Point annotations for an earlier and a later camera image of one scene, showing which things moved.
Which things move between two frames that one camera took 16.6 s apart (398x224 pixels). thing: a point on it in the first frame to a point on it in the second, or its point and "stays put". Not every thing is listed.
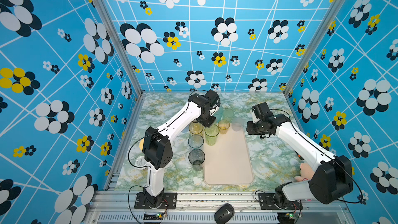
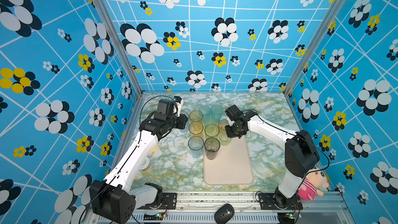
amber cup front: x=196 y=128 stays put
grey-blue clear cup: x=195 y=141 stays put
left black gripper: x=209 y=123 to x=182 y=121
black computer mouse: x=224 y=213 stays put
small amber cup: x=224 y=125 stays put
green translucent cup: x=211 y=134 stays put
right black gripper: x=249 y=128 to x=228 y=133
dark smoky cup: x=196 y=157 to x=212 y=145
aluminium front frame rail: x=198 y=207 stays put
